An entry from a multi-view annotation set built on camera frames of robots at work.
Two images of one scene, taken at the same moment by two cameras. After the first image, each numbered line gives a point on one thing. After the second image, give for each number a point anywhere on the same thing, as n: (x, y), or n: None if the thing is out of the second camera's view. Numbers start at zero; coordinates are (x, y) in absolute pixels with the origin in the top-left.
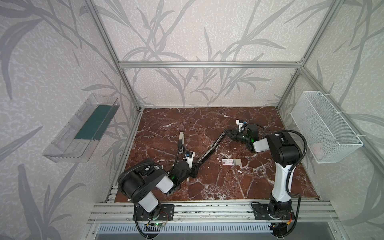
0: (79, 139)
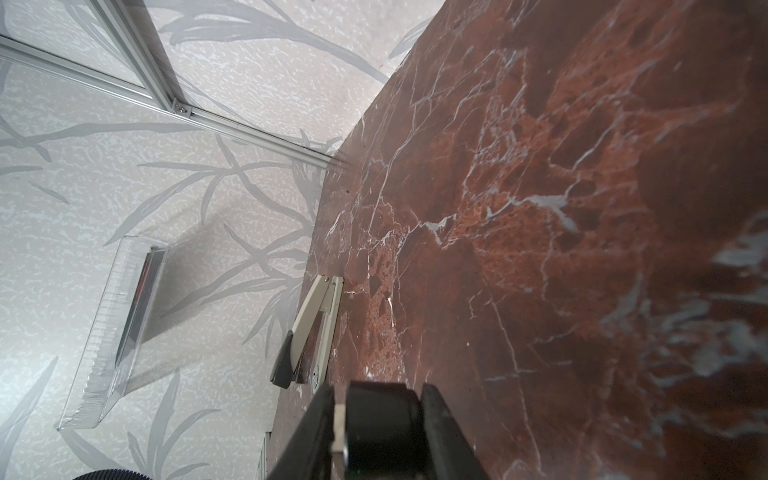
0: (117, 333)
